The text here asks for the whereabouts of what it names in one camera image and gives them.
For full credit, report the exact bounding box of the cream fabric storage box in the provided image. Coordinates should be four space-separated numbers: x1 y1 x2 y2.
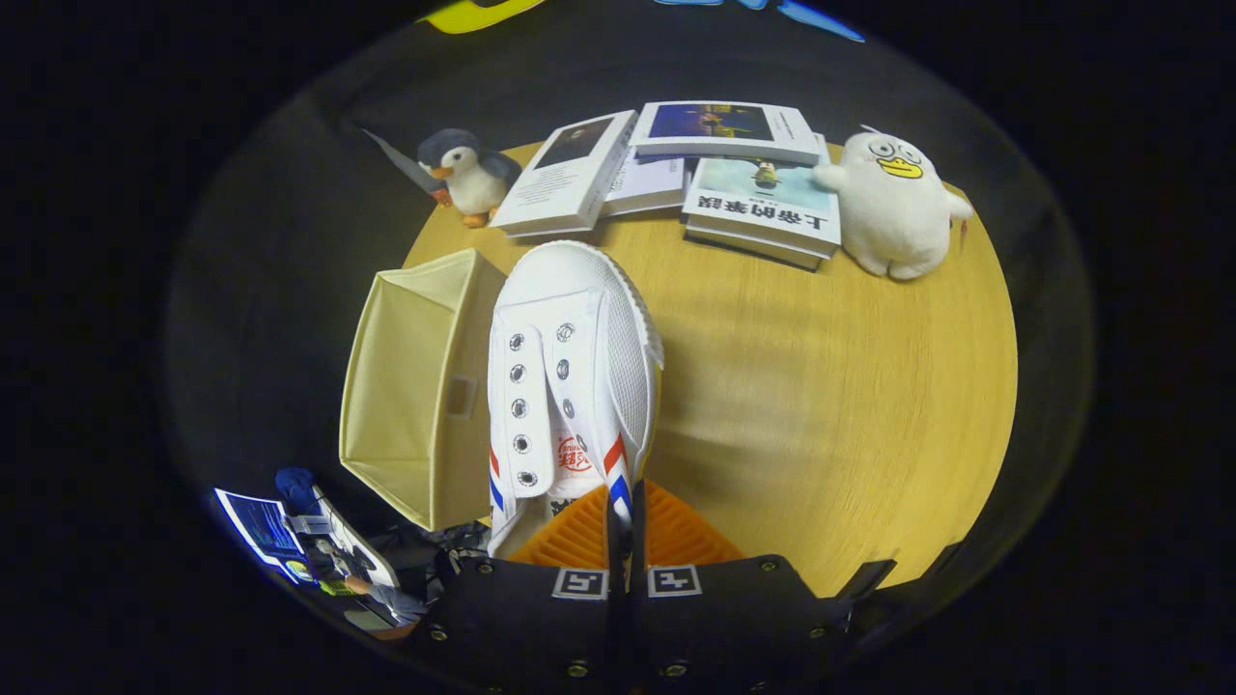
339 248 508 534

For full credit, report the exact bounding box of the book with teal cover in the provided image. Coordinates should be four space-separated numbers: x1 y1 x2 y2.
682 135 843 272

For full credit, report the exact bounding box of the blue cloth object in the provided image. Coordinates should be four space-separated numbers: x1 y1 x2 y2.
274 467 320 517

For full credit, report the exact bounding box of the thin white booklet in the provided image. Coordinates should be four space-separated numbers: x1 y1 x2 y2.
601 150 691 217

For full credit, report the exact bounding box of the penguin plush toy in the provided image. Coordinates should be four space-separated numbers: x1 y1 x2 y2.
417 128 523 230

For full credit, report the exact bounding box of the white canvas shoe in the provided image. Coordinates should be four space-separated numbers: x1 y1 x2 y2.
486 240 665 561

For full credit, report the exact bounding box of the computer monitor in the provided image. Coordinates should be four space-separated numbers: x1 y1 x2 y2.
213 487 312 587

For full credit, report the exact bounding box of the white duck plush toy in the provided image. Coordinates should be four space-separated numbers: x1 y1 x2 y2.
811 125 974 282

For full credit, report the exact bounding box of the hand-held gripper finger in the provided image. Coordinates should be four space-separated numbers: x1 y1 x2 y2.
628 480 851 694
410 480 629 694

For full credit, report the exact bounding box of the white book with portrait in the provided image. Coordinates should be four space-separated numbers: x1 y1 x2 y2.
490 109 639 238

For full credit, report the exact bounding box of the book with dark photo cover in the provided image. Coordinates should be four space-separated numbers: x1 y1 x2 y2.
629 101 822 167

